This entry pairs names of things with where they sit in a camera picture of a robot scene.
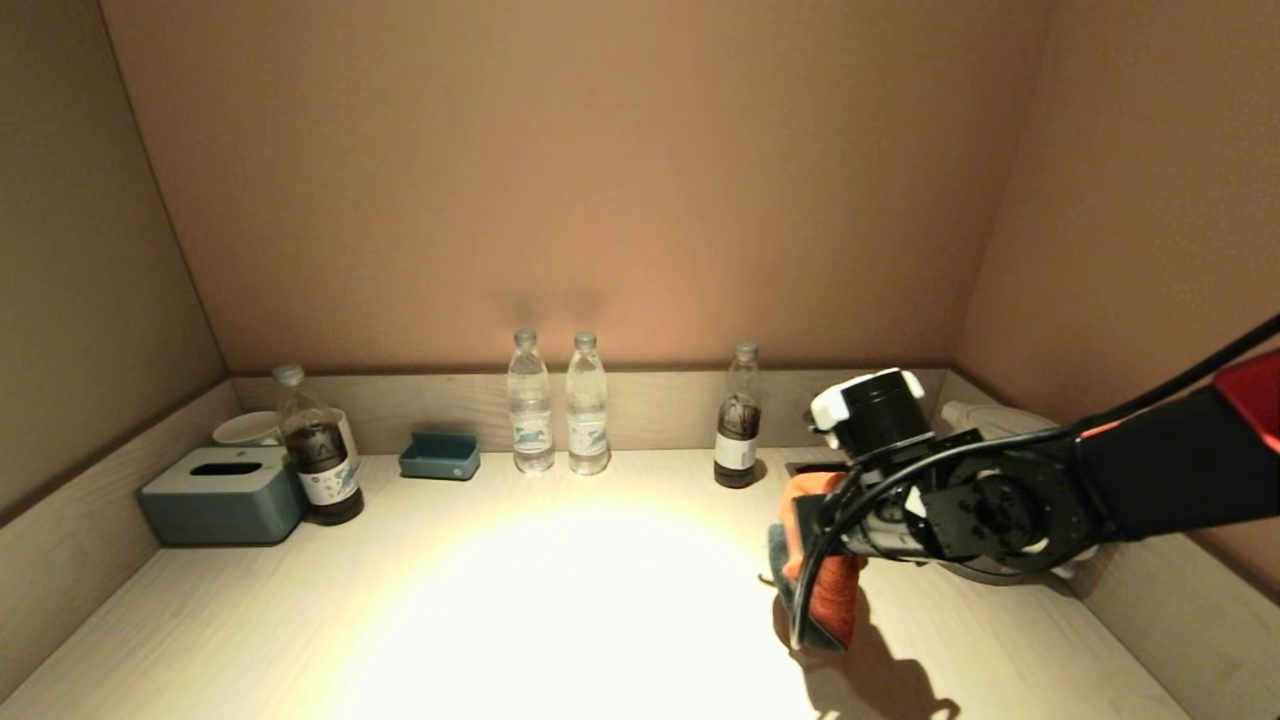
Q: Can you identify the blue-grey tissue box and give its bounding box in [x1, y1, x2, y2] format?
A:
[138, 448, 307, 548]

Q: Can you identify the small blue tray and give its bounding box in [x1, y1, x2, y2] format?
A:
[399, 431, 482, 482]

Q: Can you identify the orange microfibre cloth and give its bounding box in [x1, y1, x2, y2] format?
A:
[767, 471, 870, 654]

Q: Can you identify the grey kettle base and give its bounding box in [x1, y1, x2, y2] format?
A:
[940, 558, 1086, 587]

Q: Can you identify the clear water bottle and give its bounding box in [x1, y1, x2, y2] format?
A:
[507, 330, 556, 474]
[566, 332, 612, 476]

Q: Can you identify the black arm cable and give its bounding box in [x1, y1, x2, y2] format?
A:
[789, 314, 1280, 651]

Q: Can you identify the dark drink bottle patterned label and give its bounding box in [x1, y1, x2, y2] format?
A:
[272, 365, 365, 527]

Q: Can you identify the slim dark bottle white label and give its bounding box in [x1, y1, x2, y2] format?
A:
[714, 342, 762, 489]

